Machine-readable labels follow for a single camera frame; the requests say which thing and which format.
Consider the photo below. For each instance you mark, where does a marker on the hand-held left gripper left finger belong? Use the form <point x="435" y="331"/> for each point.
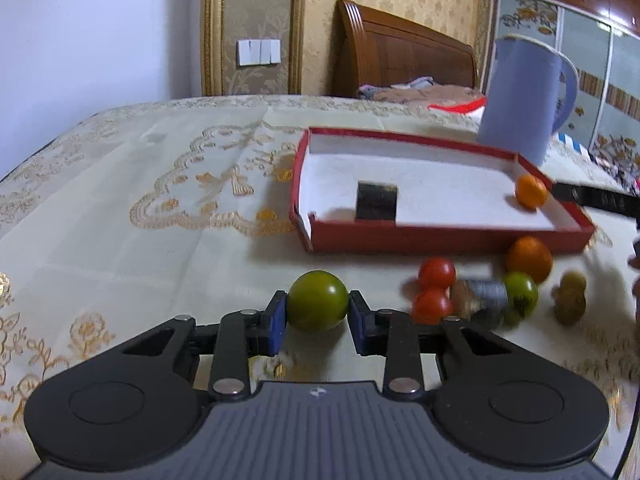
<point x="276" y="324"/>

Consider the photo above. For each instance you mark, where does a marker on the gold wall moulding frame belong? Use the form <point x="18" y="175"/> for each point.
<point x="212" y="25"/>

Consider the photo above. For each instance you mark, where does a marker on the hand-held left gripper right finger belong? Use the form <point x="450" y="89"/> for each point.
<point x="357" y="324"/>

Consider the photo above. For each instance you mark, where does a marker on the white wall switch panel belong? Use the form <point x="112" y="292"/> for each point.
<point x="259" y="52"/>

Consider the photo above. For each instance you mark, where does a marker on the brown longan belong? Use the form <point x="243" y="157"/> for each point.
<point x="570" y="308"/>
<point x="573" y="282"/>

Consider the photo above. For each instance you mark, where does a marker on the wooden bed headboard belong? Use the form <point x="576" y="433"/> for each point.
<point x="400" y="45"/>

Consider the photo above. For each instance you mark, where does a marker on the red and white cloth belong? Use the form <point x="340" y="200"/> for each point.
<point x="457" y="106"/>

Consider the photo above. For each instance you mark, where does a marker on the red cherry tomato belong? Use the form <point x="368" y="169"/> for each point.
<point x="436" y="272"/>
<point x="431" y="306"/>

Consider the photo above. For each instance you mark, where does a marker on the black shiny block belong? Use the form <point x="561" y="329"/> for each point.
<point x="377" y="201"/>

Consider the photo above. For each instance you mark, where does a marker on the red cardboard box tray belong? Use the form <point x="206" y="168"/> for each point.
<point x="440" y="240"/>

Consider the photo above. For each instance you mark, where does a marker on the floral sliding door wardrobe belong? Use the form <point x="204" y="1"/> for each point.
<point x="585" y="45"/>

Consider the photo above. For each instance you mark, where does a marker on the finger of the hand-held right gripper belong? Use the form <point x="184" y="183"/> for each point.
<point x="595" y="198"/>

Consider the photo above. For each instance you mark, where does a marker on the grey cylindrical object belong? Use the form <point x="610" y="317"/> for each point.
<point x="482" y="302"/>

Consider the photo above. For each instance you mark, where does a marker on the large orange tangerine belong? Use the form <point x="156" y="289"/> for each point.
<point x="528" y="259"/>

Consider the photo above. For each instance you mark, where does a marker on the blue electric kettle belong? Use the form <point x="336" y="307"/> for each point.
<point x="520" y="95"/>

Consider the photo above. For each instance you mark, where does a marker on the pile of bedding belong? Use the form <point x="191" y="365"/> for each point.
<point x="400" y="91"/>

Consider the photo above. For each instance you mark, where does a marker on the striped blanket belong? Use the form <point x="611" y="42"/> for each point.
<point x="567" y="141"/>

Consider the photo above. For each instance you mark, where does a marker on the small green citrus fruit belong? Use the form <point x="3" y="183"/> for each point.
<point x="317" y="300"/>
<point x="521" y="294"/>

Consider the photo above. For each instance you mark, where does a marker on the small orange tangerine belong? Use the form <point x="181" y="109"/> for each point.
<point x="531" y="191"/>

